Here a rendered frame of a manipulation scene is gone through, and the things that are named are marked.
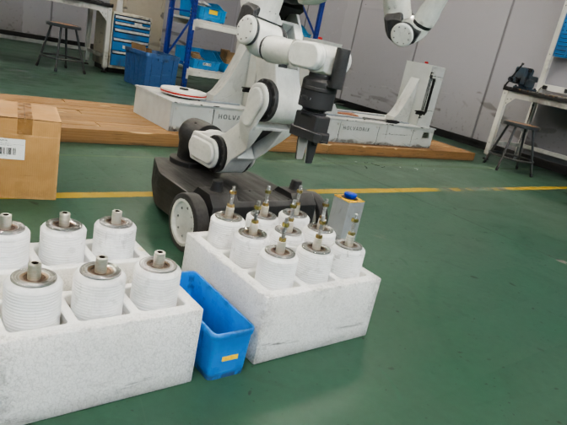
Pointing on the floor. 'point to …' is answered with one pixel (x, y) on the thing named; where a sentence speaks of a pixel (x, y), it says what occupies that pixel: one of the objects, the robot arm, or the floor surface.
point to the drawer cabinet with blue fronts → (120, 38)
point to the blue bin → (217, 330)
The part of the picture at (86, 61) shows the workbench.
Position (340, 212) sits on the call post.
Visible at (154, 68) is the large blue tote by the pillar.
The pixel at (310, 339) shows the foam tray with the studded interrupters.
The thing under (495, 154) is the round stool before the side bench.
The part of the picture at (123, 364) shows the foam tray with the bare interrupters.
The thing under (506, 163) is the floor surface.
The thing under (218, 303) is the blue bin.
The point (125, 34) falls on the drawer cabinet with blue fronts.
